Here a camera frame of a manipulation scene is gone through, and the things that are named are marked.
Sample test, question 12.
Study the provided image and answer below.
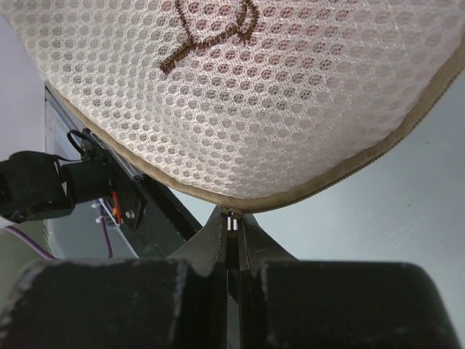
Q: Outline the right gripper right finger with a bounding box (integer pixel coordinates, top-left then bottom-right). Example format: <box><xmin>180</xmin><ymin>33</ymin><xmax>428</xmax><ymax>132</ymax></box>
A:
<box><xmin>238</xmin><ymin>214</ymin><xmax>460</xmax><ymax>348</ymax></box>

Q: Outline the white mesh laundry bag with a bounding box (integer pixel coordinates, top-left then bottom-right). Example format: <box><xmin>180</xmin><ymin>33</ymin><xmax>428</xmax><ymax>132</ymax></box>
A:
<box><xmin>1</xmin><ymin>1</ymin><xmax>464</xmax><ymax>213</ymax></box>

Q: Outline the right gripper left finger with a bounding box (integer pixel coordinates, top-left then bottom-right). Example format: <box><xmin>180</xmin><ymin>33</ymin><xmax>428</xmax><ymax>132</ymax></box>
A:
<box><xmin>1</xmin><ymin>208</ymin><xmax>227</xmax><ymax>348</ymax></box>

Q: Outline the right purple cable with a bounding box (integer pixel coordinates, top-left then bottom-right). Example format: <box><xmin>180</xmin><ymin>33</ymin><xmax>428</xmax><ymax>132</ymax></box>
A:
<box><xmin>4</xmin><ymin>216</ymin><xmax>113</xmax><ymax>260</ymax></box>

